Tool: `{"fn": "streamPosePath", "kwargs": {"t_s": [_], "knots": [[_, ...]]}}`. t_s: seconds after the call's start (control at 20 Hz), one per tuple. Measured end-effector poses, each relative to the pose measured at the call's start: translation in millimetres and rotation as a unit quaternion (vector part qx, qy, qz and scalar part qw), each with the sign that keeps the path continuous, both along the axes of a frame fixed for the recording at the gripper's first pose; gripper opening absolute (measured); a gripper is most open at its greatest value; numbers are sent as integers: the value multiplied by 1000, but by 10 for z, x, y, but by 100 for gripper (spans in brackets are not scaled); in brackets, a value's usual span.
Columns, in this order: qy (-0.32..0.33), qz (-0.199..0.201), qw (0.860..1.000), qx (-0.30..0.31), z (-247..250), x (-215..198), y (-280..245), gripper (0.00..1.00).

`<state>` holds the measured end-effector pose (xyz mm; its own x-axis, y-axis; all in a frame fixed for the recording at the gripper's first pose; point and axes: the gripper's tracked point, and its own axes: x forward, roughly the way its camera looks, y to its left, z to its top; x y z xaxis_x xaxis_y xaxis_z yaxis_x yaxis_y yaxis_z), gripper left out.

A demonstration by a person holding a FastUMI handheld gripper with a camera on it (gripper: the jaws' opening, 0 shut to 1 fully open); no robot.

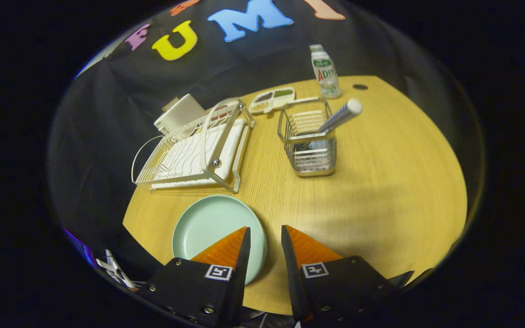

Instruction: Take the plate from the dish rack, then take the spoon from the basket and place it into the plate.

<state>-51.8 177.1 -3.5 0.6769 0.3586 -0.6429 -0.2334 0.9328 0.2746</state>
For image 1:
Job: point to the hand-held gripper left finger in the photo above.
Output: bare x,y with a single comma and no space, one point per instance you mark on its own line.
242,264

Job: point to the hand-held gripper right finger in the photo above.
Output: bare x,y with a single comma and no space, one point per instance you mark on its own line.
290,269

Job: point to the pale green plate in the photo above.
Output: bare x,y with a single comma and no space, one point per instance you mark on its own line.
208,223

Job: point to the white plastic drip tray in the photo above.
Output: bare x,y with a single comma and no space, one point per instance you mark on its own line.
233,146

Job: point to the pile of yellow soybeans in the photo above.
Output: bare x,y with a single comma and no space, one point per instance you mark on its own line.
258,107

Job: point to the white toaster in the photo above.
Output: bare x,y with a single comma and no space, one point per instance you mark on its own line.
180,116

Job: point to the white divided tray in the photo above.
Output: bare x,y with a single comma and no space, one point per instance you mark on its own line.
285,101

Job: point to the pile of dark red beans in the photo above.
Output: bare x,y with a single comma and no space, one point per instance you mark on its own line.
264,97

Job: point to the brown bread slice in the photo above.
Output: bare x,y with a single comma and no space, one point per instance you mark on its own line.
170,105

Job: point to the pile of green beans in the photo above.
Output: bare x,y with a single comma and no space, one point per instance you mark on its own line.
283,93

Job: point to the white drink bottle green label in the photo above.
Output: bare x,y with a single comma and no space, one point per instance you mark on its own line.
326,77

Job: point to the black backdrop cloth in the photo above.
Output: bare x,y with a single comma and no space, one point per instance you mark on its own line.
107,114

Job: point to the white metal frame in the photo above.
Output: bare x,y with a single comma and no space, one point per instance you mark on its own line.
114,269

